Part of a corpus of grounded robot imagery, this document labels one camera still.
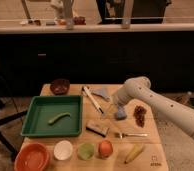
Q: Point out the dark red grape bunch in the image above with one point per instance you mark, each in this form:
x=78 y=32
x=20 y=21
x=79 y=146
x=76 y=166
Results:
x=139 y=114

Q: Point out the green bean toy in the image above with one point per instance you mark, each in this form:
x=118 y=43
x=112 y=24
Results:
x=57 y=117

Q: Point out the blue grey cloth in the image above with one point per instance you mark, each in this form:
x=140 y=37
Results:
x=102 y=92

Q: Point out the metal fork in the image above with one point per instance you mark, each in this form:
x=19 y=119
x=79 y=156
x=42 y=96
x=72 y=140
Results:
x=122 y=135

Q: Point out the dark purple bowl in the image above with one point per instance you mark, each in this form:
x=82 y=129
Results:
x=60 y=86

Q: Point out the grey wooden block eraser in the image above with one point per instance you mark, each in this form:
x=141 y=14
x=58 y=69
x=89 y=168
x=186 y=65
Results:
x=97 y=128

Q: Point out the orange plastic bowl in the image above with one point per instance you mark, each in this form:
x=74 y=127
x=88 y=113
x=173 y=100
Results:
x=32 y=157

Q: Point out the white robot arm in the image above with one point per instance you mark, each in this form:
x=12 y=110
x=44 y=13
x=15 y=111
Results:
x=139 y=88

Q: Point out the orange round fruit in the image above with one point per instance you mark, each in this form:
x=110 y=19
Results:
x=105 y=148

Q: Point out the light green cup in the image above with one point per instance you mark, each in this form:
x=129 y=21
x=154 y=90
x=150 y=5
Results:
x=85 y=151

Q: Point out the yellow banana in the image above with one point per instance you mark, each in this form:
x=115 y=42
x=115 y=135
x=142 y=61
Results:
x=134 y=152

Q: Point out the blue sponge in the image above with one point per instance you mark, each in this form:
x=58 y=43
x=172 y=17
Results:
x=120 y=114

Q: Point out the white small bowl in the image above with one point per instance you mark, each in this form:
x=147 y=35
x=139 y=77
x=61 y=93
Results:
x=63 y=150

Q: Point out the green plastic tray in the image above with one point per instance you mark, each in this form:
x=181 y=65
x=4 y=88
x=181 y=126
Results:
x=43 y=108

